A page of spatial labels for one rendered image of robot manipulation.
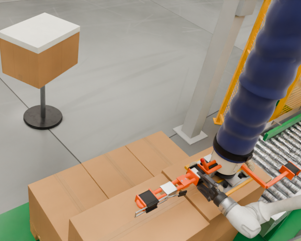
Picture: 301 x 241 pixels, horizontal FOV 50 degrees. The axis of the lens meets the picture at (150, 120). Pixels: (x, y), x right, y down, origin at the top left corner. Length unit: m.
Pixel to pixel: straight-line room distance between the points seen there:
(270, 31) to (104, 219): 1.15
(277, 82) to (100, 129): 2.36
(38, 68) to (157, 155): 1.23
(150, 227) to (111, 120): 2.17
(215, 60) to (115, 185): 1.56
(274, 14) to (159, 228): 1.11
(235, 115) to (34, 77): 1.86
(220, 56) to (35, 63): 1.65
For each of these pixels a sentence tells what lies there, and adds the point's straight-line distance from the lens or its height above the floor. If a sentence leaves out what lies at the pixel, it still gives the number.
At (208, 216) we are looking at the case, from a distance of 1.81.
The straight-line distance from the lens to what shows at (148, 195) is 1.59.
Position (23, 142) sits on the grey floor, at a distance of 3.40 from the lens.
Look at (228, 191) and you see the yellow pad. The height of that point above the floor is 0.97.
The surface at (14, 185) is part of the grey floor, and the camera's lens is 3.04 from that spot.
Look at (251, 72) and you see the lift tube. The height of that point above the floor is 1.68.
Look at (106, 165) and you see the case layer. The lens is 2.45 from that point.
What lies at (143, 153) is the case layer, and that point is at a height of 0.54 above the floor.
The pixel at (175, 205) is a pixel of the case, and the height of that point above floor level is 0.94.
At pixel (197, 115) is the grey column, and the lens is 3.51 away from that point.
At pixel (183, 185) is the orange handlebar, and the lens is 1.70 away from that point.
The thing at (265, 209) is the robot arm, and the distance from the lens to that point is 1.77.
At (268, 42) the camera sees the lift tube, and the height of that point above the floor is 1.84.
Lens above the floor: 2.34
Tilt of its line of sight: 38 degrees down
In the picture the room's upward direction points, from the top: 14 degrees clockwise
